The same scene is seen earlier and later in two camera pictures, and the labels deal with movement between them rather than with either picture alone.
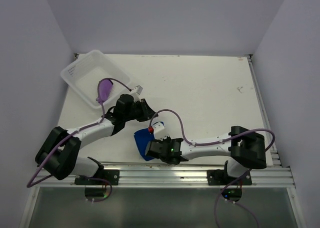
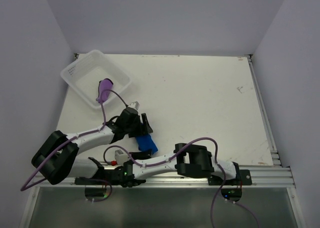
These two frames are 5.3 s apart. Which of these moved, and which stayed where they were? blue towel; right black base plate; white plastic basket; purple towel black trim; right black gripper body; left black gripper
Moved: left black gripper; right black gripper body
Stayed: white plastic basket; right black base plate; blue towel; purple towel black trim
